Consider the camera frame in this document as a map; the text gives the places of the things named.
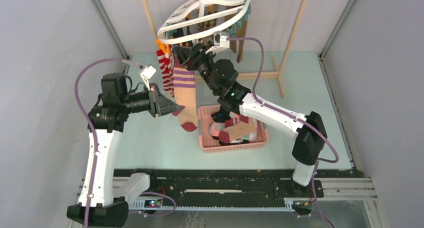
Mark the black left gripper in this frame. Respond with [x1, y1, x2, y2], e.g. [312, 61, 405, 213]
[121, 83, 182, 118]

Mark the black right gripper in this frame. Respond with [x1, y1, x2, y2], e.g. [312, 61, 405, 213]
[174, 42, 220, 95]

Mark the red white striped sock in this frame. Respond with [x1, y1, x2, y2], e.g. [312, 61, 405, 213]
[156, 49, 174, 97]

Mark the black blue white sock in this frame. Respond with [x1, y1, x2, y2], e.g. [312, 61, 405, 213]
[211, 111, 231, 123]

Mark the pink green patterned sock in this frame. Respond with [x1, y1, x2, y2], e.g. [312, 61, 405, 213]
[229, 111, 240, 121]

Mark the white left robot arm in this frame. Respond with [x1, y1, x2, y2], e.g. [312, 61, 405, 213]
[66, 73, 180, 228]

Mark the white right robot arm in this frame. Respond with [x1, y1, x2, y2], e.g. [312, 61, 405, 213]
[172, 41, 329, 197]

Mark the white oval clip hanger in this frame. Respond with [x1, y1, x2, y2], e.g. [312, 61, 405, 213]
[157, 0, 251, 45]

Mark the wooden hanger rack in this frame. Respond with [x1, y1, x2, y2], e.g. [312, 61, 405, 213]
[141, 0, 308, 98]

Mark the brown argyle sock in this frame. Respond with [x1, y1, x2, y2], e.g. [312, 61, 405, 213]
[197, 5, 218, 46]

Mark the pink plastic basket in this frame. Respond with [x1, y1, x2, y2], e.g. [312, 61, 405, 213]
[198, 105, 269, 153]

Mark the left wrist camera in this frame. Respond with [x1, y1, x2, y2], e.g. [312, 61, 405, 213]
[139, 65, 157, 91]

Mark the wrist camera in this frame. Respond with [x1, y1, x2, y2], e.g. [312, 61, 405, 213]
[139, 65, 157, 91]
[205, 31, 230, 54]

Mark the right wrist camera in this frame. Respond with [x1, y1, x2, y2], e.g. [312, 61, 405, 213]
[205, 31, 230, 54]

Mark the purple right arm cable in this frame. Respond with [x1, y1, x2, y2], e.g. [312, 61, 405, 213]
[226, 36, 340, 228]

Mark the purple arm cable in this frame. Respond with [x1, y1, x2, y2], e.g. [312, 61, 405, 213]
[226, 36, 340, 228]
[74, 58, 178, 228]

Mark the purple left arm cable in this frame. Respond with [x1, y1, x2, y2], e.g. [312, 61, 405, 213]
[74, 58, 178, 228]

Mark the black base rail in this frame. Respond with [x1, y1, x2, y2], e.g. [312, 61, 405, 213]
[113, 168, 324, 209]

